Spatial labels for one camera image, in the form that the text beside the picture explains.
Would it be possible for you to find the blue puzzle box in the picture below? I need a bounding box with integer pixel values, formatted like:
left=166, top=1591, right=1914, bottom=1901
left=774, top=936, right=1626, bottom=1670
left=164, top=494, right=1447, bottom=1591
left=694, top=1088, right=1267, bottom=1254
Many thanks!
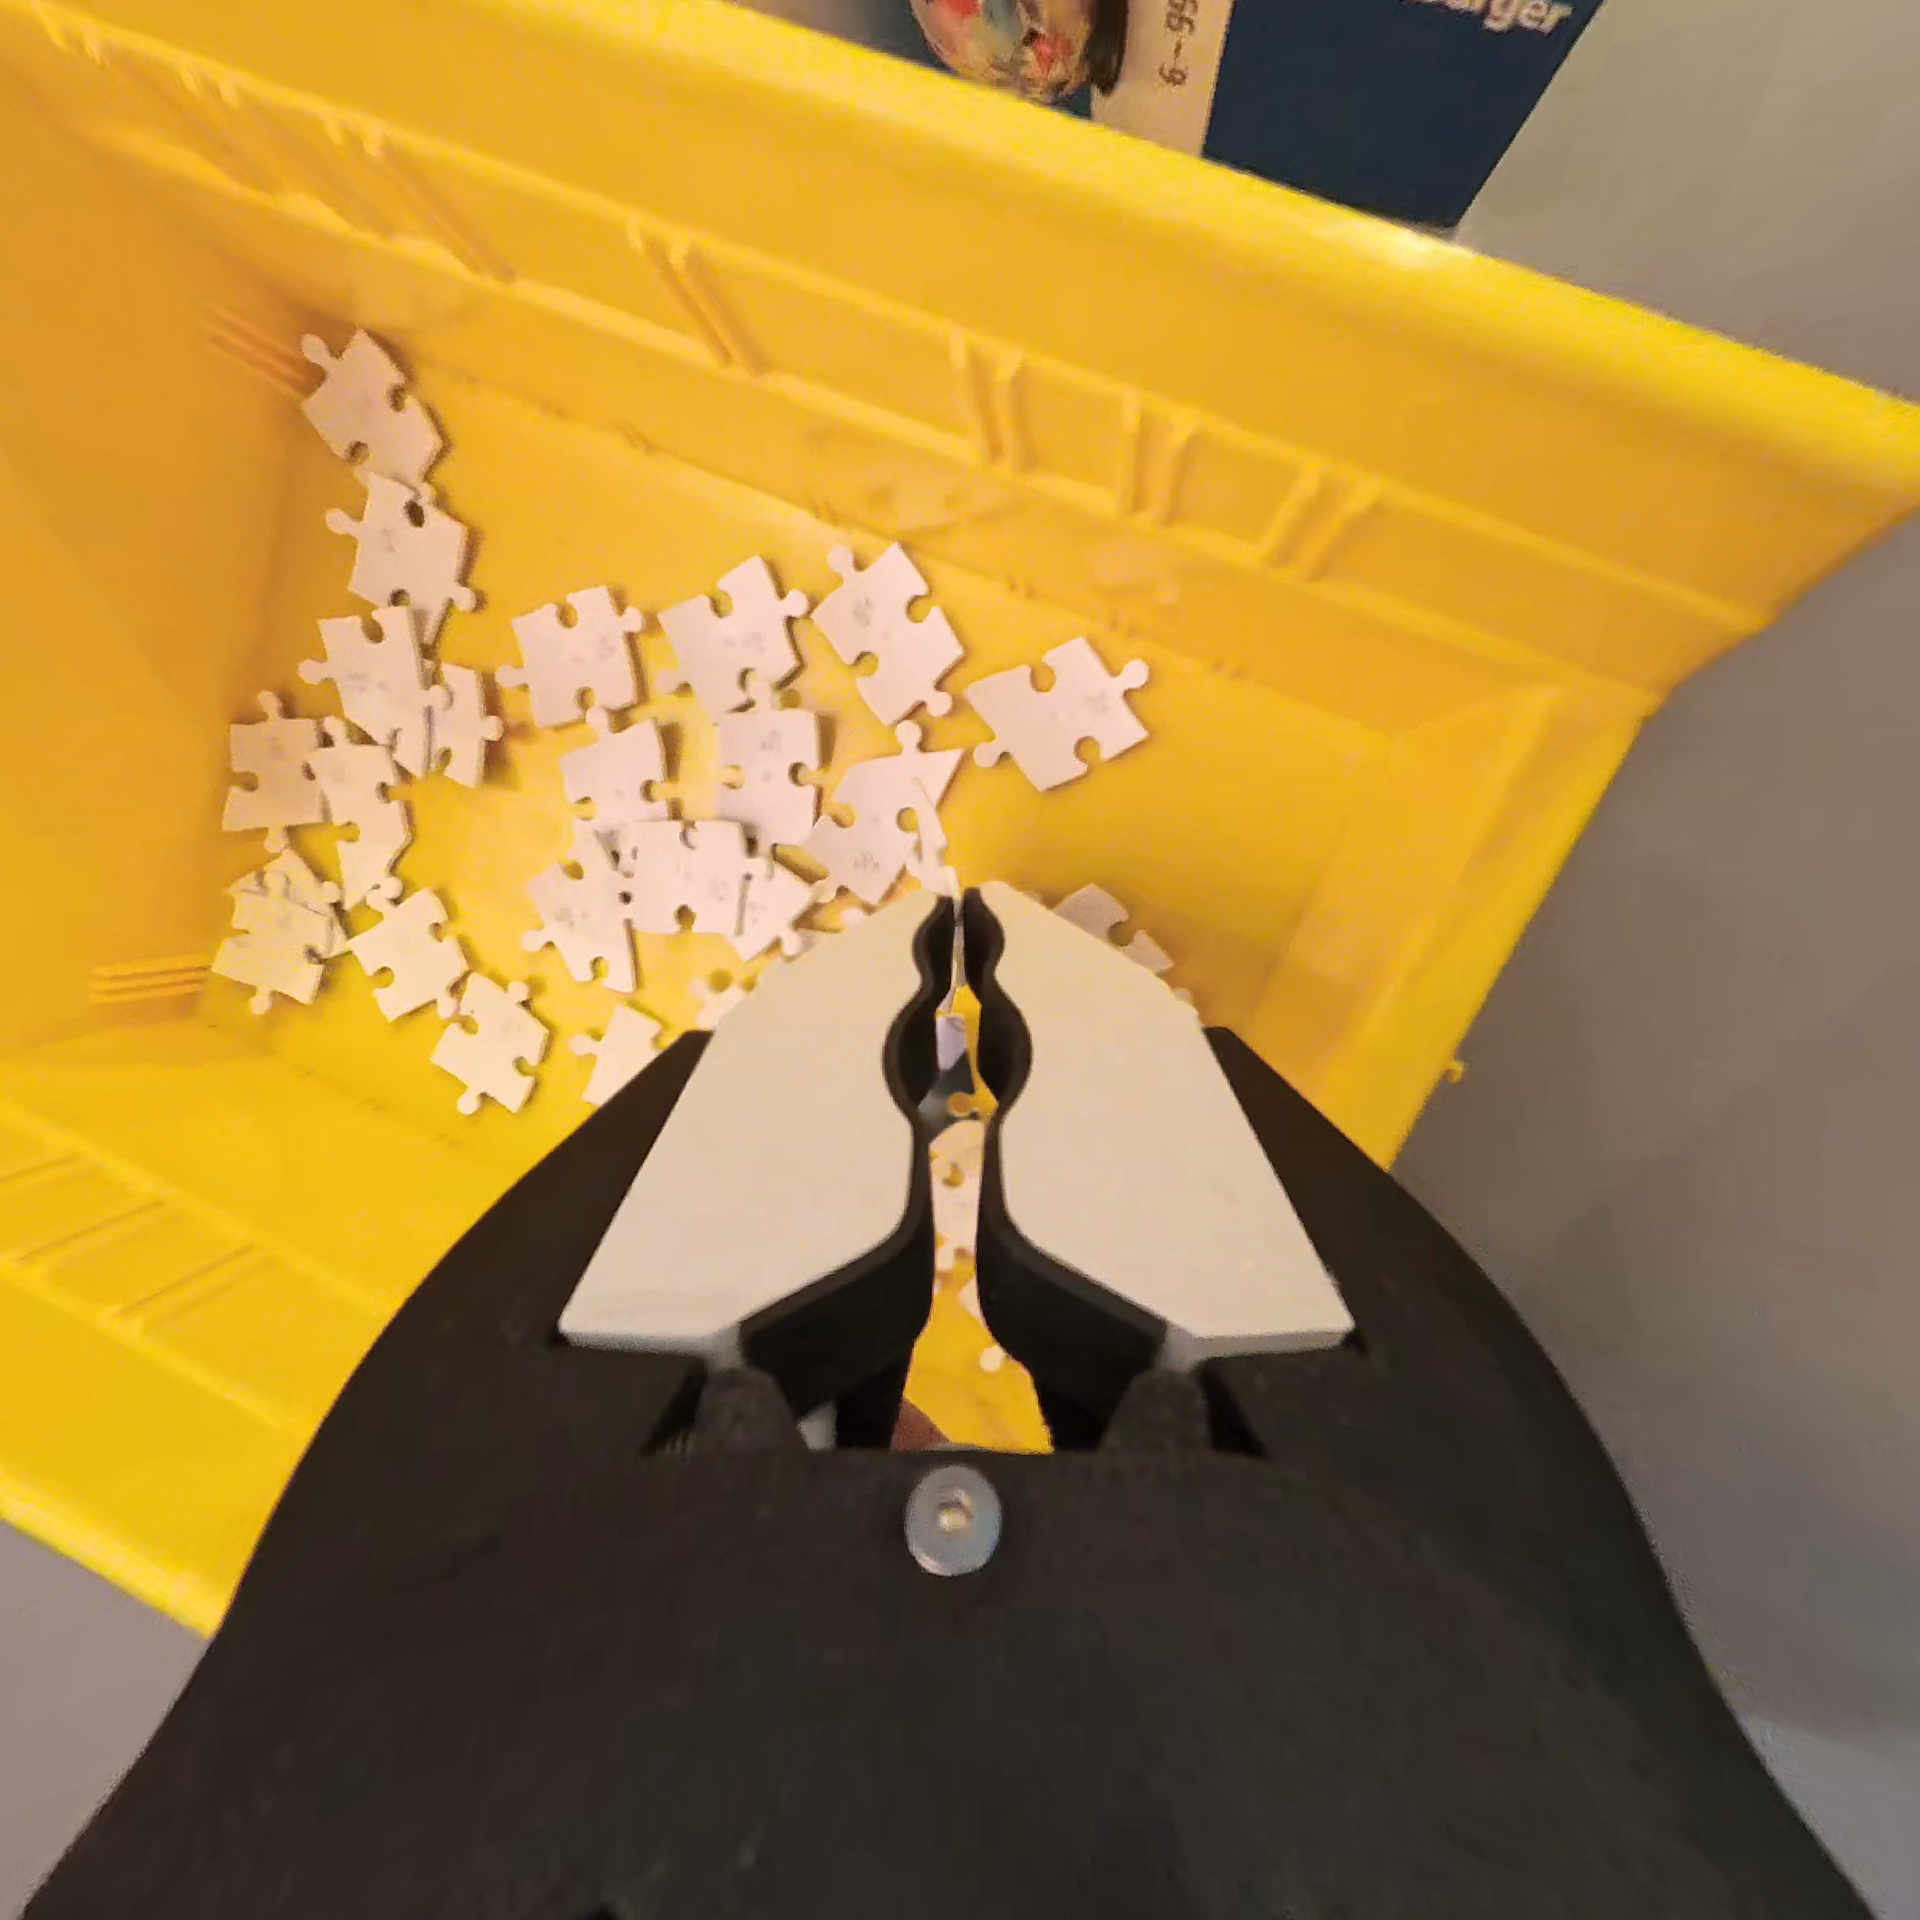
left=870, top=0, right=1608, bottom=227

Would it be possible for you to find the yellow plastic bin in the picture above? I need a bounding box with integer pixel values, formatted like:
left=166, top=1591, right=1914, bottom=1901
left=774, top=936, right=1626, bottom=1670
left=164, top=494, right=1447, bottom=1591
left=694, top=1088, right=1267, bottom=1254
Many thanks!
left=0, top=0, right=1920, bottom=1637

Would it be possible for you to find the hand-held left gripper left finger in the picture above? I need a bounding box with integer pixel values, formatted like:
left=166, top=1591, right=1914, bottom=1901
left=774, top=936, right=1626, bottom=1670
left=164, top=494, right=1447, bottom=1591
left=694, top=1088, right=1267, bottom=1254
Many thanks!
left=558, top=895, right=962, bottom=1451

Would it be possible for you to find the pile of puzzle pieces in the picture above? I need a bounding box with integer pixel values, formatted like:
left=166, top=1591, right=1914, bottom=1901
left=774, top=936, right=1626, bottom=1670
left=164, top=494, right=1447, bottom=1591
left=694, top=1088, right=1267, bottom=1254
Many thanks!
left=209, top=325, right=1195, bottom=1374

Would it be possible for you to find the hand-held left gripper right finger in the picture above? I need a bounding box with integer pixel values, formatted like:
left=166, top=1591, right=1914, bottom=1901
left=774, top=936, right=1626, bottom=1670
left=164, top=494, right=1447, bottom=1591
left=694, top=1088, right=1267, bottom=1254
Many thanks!
left=967, top=880, right=1353, bottom=1451

